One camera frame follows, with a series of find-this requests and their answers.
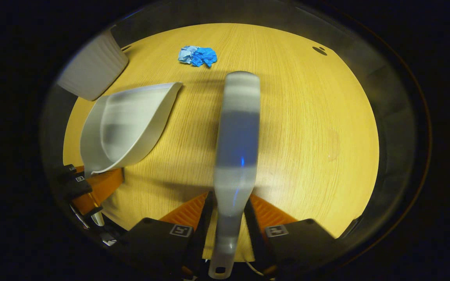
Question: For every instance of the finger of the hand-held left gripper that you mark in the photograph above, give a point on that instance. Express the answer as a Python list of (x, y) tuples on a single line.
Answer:
[(78, 189), (65, 171)]

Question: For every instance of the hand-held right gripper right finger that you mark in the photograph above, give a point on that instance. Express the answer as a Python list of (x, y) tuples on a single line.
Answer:
[(257, 242)]

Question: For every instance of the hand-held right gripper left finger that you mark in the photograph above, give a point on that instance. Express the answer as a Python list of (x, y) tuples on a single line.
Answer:
[(199, 242)]

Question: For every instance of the grey plastic dustpan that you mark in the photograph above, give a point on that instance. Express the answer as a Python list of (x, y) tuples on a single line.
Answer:
[(127, 125)]

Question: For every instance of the small grey broom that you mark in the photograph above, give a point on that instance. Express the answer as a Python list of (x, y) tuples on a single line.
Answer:
[(236, 136)]

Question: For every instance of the grey plastic garbage bin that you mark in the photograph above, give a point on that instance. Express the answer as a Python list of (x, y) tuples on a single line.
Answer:
[(92, 66)]

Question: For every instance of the blue paper trash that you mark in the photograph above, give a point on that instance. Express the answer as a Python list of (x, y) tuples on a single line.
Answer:
[(201, 56)]

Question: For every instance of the wooden desktop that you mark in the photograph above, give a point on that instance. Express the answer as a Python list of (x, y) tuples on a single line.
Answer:
[(307, 136)]

